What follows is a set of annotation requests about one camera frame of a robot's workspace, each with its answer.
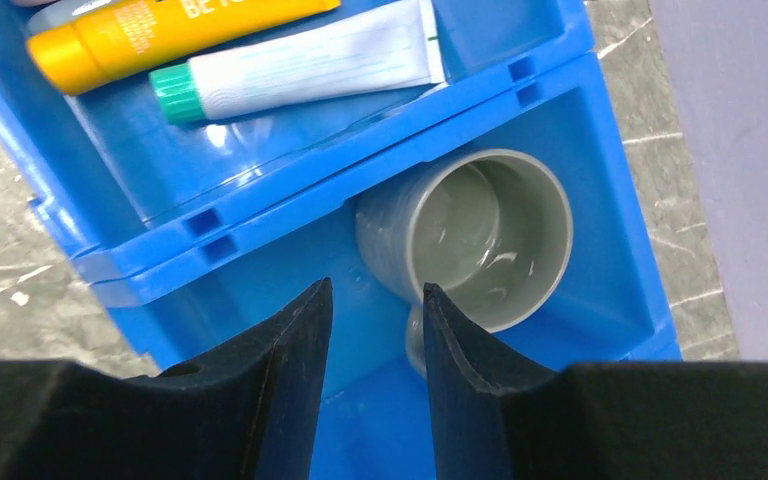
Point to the blue left storage bin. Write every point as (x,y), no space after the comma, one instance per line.
(106,166)

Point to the white toothpaste tube green cap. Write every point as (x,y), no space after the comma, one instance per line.
(393,46)

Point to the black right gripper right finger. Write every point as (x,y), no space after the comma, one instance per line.
(497,414)

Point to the blue middle storage bin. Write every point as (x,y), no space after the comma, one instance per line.
(374,421)

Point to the yellow orange tube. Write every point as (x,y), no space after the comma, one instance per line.
(128,37)

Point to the blue storage bin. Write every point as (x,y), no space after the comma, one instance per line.
(106,166)
(374,421)

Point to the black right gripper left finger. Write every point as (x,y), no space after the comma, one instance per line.
(245,409)

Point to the grey ceramic mug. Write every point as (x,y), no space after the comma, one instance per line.
(493,228)

